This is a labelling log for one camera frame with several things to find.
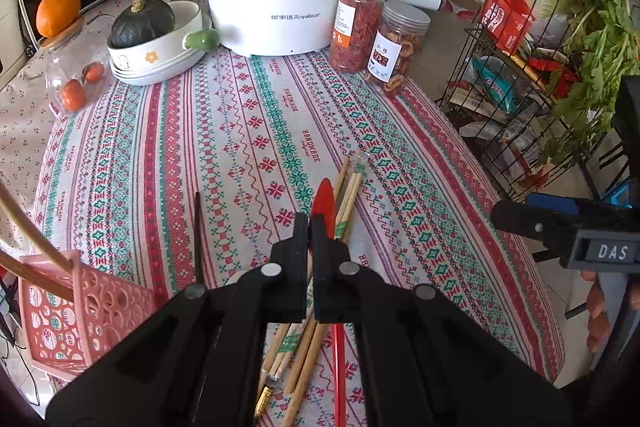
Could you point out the red packets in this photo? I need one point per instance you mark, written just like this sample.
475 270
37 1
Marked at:
505 17

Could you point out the black chopstick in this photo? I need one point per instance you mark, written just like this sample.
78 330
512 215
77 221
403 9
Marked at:
198 237

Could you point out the pink plastic basket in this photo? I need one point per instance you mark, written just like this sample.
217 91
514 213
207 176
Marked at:
100 297

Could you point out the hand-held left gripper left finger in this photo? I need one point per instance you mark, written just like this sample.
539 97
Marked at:
300 257

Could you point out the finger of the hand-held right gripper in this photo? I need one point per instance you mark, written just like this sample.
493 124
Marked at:
530 222

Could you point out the brown wooden chopstick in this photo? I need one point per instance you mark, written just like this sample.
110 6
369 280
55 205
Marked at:
30 277

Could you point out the blue snack packet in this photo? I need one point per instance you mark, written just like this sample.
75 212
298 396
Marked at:
500 84

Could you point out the patterned striped tablecloth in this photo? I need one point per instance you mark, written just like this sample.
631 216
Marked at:
225 132

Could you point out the dark green pumpkin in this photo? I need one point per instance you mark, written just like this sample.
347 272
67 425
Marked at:
140 24

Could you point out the gold-tipped dark chopstick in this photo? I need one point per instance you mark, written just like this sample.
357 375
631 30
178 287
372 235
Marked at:
262 402

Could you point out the small tangerine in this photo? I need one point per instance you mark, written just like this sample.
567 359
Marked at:
73 96
93 72

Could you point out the jar of red dried fruit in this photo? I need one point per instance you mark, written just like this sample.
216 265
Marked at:
357 22

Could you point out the jar of dried fruit slices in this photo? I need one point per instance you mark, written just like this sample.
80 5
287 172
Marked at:
400 52

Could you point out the leafy green herbs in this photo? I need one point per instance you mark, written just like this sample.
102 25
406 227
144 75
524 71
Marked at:
600 32

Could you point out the large orange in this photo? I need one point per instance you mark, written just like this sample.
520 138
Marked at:
57 12

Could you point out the person's right hand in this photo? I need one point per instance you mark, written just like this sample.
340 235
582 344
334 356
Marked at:
596 312

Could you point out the blue plastic stool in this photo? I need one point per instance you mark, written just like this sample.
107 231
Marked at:
619 196

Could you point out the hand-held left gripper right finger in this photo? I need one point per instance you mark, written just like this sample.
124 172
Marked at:
320 267

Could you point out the small-flower print cloth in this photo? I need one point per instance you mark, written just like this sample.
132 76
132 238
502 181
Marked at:
20 107

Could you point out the glass jar with wooden lid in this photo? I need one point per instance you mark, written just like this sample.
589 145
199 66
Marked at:
65 57

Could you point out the red plastic spoon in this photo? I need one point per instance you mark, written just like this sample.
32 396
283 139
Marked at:
324 207

